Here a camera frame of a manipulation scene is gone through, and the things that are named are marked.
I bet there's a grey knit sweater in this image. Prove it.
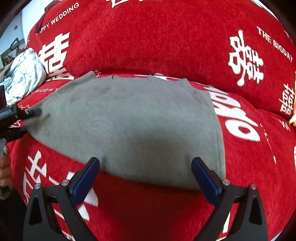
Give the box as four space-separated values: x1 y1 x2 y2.
25 72 226 189

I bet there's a person's left hand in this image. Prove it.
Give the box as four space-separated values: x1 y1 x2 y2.
0 144 13 200

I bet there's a white floral patterned cloth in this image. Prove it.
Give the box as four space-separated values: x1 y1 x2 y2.
1 48 47 105

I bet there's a red wedding blanket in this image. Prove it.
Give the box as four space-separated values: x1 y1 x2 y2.
9 1 295 240

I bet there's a framed picture on wall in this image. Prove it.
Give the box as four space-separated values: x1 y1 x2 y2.
1 38 26 67

